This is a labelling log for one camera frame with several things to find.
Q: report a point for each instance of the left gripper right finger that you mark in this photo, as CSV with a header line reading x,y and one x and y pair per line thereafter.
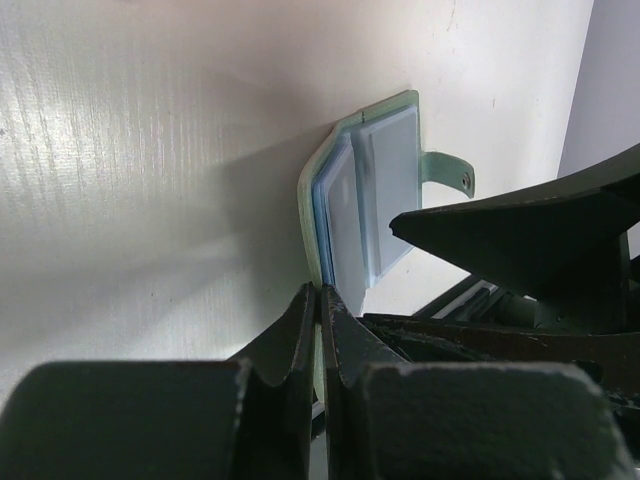
x,y
388,418

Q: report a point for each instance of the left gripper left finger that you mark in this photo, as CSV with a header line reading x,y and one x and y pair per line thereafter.
x,y
248,417

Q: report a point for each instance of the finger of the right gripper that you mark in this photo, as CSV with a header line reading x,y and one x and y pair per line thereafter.
x,y
521,240
614,358

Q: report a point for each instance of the green leather card holder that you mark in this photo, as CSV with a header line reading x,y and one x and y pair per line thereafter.
x,y
433,166

